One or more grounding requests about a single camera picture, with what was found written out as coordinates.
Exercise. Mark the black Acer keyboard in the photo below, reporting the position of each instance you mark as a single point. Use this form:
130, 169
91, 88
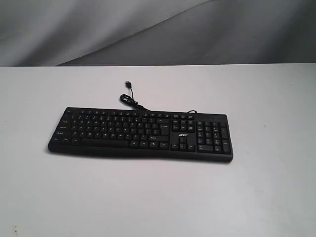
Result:
142, 134

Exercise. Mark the grey backdrop cloth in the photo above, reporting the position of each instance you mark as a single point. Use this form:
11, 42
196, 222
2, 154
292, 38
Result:
156, 32

